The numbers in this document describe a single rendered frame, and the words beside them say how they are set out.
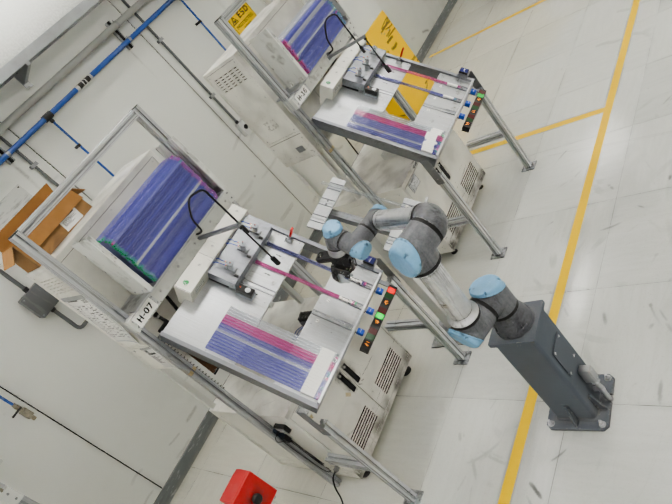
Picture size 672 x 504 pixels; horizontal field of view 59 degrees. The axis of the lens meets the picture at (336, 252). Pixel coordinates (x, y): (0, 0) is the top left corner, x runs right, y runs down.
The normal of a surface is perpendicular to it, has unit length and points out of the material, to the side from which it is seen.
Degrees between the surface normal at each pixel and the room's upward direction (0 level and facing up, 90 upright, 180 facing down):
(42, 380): 90
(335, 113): 44
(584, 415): 90
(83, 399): 90
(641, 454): 0
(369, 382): 90
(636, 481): 0
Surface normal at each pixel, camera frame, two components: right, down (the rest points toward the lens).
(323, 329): 0.07, -0.54
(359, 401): 0.67, -0.15
